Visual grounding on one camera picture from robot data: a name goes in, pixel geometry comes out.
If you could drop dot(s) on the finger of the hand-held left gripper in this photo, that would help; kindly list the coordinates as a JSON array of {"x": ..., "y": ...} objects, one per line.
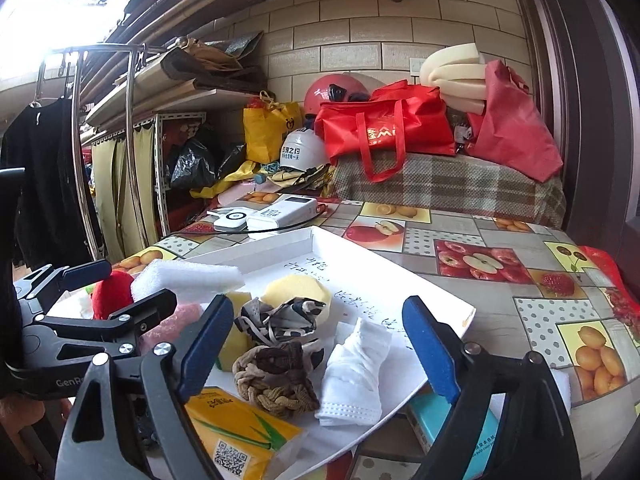
[
  {"x": 85, "y": 272},
  {"x": 145, "y": 312}
]

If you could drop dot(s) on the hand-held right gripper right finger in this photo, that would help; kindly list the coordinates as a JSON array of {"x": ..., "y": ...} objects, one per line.
[{"x": 430, "y": 350}]

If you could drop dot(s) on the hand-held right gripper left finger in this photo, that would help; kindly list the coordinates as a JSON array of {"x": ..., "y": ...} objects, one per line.
[{"x": 205, "y": 345}]

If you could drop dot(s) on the yellow sponge block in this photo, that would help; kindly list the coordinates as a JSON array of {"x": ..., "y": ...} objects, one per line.
[{"x": 235, "y": 345}]

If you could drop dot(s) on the pink sponge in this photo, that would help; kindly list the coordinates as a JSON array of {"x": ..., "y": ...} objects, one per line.
[{"x": 175, "y": 322}]

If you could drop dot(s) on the red plush toy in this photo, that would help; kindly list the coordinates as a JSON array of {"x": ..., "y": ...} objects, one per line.
[{"x": 112, "y": 295}]

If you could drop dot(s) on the white foam sponge block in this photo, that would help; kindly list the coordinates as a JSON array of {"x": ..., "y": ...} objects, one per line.
[{"x": 190, "y": 277}]

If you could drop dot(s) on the white face mask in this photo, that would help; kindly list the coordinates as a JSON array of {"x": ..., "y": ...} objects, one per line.
[{"x": 355, "y": 375}]

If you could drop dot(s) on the black and white patterned cloth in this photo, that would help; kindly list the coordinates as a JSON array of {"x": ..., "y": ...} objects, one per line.
[{"x": 285, "y": 320}]

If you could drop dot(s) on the yellow tissue pack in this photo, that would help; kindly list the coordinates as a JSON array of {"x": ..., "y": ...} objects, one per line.
[{"x": 235, "y": 430}]

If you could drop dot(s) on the round yellow sponge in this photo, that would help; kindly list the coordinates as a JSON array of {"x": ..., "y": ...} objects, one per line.
[{"x": 295, "y": 292}]

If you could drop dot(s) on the white cardboard tray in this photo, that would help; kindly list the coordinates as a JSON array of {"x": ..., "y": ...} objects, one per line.
[{"x": 360, "y": 270}]

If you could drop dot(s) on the person's left hand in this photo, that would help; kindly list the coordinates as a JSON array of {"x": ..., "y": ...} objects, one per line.
[{"x": 25, "y": 420}]

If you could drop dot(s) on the yellow-green curtain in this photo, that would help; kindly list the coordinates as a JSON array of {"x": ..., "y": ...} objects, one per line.
[{"x": 125, "y": 195}]

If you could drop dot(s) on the teal tissue pack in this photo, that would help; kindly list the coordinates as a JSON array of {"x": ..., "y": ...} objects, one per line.
[{"x": 450, "y": 435}]

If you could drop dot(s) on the fruit print tablecloth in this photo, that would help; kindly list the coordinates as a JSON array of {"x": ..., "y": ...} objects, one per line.
[{"x": 500, "y": 290}]

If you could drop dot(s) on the black garment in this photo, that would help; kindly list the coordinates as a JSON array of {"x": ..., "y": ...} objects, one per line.
[{"x": 45, "y": 185}]

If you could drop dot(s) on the metal storage shelf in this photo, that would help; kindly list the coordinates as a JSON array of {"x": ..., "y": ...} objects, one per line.
[{"x": 162, "y": 160}]

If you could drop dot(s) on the black plastic bag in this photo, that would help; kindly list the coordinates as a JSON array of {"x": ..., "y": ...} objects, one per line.
[{"x": 190, "y": 165}]

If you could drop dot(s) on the white power bank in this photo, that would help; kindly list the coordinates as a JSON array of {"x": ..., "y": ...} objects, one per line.
[{"x": 285, "y": 215}]

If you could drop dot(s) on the yellow cloth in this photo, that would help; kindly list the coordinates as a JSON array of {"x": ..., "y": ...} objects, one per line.
[{"x": 235, "y": 172}]

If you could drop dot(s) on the metal clothes rack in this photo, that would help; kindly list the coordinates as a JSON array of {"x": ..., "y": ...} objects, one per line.
[{"x": 130, "y": 110}]

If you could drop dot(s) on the plaid covered bench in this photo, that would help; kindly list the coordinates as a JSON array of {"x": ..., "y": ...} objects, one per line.
[{"x": 450, "y": 180}]

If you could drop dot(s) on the red printed plastic bag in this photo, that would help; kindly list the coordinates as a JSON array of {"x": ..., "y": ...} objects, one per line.
[{"x": 615, "y": 280}]

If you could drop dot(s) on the yellow bag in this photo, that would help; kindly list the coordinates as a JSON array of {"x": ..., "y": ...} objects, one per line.
[{"x": 265, "y": 130}]

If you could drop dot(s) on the white helmet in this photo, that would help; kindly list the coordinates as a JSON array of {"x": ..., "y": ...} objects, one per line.
[{"x": 305, "y": 150}]

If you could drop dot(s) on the red tote bag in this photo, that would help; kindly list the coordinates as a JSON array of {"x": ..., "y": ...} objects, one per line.
[{"x": 385, "y": 125}]

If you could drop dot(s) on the pinkish red fabric bag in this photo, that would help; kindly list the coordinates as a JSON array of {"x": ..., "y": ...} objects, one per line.
[{"x": 515, "y": 130}]

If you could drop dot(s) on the white foam roll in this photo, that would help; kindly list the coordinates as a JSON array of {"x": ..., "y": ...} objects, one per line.
[{"x": 450, "y": 72}]

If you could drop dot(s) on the red helmet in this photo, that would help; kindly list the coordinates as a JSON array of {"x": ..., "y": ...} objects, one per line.
[{"x": 330, "y": 90}]

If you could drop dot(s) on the brown metal door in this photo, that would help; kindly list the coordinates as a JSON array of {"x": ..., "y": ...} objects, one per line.
[{"x": 590, "y": 110}]

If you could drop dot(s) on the stack of wooden planks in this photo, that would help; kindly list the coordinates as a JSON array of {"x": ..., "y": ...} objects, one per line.
[{"x": 200, "y": 5}]

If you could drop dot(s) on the wall socket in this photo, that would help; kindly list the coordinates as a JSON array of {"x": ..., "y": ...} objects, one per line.
[{"x": 416, "y": 66}]

